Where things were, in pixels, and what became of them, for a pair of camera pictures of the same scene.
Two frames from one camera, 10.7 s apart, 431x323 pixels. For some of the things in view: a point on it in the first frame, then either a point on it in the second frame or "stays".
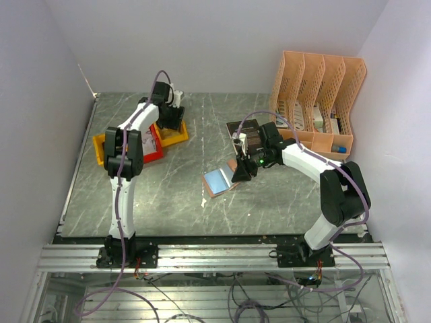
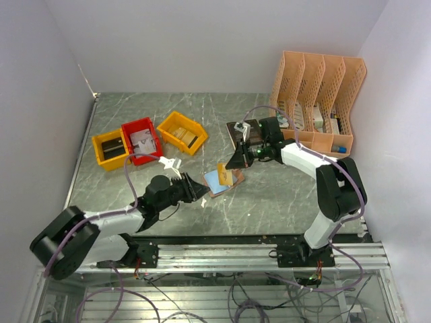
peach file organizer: [317, 94] stays
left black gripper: [176, 123] -> [195, 190]
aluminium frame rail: [220, 256] stays
